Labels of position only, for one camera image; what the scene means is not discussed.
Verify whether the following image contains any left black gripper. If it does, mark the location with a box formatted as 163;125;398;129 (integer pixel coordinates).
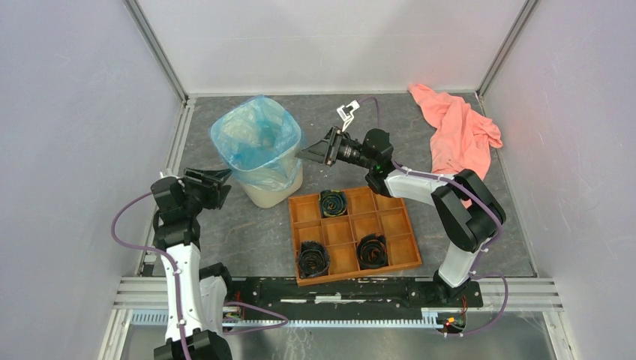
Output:
180;167;233;216

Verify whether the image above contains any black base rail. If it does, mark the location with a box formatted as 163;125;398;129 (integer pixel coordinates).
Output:
228;277;484;321

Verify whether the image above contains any black bag roll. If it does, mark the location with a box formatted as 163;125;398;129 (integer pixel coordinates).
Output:
319;190;347;218
356;233;389;270
296;241;331;279

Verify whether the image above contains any black bag roll left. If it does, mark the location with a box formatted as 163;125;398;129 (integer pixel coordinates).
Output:
296;241;331;279

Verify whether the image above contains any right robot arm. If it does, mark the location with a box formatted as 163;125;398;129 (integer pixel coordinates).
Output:
296;127;506;306

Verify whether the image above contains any white slotted cable duct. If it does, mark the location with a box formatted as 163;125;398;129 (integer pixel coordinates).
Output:
130;310;446;330

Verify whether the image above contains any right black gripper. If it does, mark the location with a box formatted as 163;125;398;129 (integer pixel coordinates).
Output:
295;126;375;170

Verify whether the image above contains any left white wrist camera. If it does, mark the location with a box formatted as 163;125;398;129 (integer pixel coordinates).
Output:
157;169;174;182

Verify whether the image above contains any orange compartment tray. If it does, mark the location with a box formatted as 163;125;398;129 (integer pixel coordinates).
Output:
288;186;422;287

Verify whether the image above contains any pink cloth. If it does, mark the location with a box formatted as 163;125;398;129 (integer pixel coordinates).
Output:
407;84;503;180

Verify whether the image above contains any black bag roll top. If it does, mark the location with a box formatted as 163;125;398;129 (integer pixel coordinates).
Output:
319;190;347;218

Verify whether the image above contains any beige trash bin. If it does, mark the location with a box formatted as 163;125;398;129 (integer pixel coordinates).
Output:
239;166;304;209

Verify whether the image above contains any black bag roll right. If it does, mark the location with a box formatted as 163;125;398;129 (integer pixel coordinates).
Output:
356;233;389;270

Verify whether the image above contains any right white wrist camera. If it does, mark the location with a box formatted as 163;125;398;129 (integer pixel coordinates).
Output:
336;100;360;131

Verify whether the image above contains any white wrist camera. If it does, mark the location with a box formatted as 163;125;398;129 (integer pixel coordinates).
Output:
336;100;360;131
157;169;174;182

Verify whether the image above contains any blue plastic trash bag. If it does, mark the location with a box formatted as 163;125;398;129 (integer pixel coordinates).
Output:
209;95;305;191

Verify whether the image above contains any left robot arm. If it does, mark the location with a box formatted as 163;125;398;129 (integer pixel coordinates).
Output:
150;168;236;359

